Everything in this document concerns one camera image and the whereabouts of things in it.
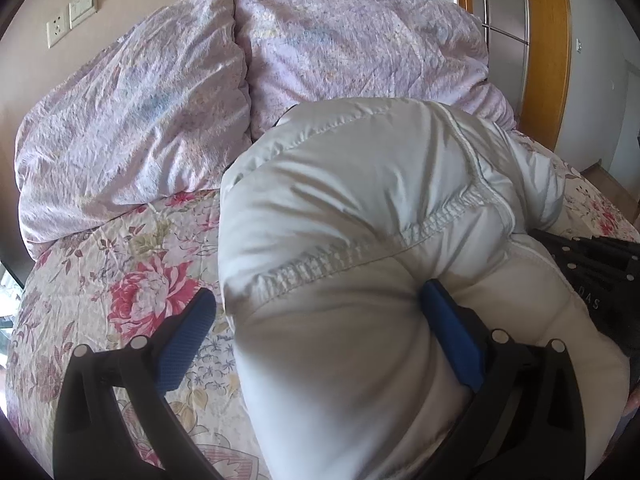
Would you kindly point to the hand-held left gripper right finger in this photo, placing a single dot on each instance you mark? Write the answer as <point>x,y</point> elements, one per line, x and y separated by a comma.
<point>455,335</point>

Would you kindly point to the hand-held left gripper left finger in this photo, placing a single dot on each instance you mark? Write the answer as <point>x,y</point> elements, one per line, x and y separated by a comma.
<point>185,345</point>

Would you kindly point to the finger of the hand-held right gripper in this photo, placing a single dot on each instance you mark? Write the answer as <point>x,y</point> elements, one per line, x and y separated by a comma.
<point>590,246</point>
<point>600,271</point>

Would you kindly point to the white down jacket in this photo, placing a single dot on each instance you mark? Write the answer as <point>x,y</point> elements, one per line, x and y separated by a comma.
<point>350,210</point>

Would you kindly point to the floral bed sheet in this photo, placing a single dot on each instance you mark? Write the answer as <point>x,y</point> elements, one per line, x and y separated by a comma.
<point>125,265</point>

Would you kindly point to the dark bedside table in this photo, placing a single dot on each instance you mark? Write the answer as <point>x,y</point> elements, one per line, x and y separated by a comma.
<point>12,265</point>

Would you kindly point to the lilac floral pillow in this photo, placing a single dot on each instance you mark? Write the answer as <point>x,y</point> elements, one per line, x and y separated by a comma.
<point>360,45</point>
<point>125,120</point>

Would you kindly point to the grey door panel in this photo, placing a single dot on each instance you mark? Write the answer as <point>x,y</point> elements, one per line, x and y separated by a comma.
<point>500,5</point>

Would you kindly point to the white wall socket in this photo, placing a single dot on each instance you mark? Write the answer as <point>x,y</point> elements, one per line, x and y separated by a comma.
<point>57,31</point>

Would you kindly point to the white wall light switch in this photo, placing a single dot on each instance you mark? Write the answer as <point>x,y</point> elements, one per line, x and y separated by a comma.
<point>82,8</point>

